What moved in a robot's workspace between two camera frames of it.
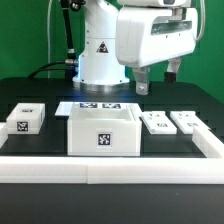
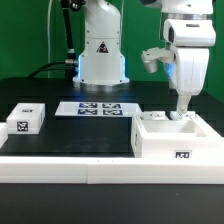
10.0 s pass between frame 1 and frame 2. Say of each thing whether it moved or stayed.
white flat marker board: stayed
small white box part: stayed
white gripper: moved
